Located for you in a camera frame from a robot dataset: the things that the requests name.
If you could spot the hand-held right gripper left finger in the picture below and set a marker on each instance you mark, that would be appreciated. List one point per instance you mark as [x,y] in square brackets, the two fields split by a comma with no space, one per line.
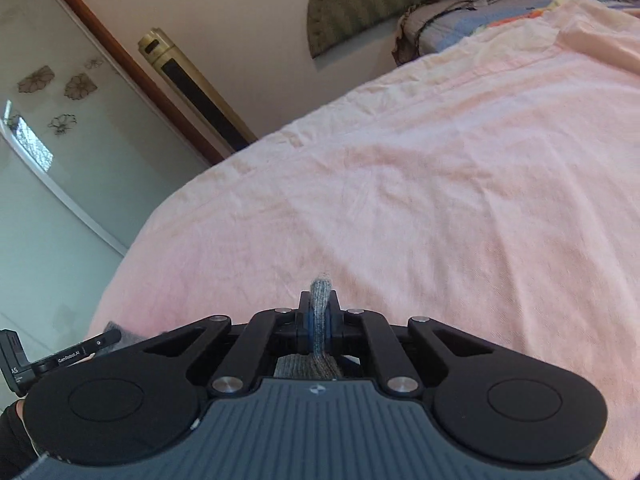
[311,325]

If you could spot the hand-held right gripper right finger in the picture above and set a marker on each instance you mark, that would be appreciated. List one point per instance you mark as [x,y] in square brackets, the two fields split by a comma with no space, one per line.
[330,325]

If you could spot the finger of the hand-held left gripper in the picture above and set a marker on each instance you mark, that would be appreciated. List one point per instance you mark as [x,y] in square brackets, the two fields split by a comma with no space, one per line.
[107,340]

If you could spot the grey sweater with navy sleeves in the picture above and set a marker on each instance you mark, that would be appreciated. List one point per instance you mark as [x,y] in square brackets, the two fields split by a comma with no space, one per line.
[321,290]

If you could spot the person's left hand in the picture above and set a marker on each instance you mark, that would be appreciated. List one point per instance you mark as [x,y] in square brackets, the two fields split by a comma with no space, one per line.
[10,435]

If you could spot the pink bed blanket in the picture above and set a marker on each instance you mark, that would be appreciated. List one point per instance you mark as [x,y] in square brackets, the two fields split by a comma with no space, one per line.
[425,185]

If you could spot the frosted glass wardrobe door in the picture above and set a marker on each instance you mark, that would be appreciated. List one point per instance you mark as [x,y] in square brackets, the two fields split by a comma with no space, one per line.
[75,160]

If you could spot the gold tower fan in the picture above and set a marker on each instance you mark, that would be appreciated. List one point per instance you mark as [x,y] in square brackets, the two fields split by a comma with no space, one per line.
[200,95]

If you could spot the olive padded headboard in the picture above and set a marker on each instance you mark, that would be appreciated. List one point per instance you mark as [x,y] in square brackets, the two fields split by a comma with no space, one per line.
[360,5]

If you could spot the frilled blue grey pillow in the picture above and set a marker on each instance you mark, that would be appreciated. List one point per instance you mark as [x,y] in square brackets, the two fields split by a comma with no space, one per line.
[450,25]

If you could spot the brown wooden door frame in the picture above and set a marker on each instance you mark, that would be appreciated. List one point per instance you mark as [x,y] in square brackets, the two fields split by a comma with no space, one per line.
[125,65]

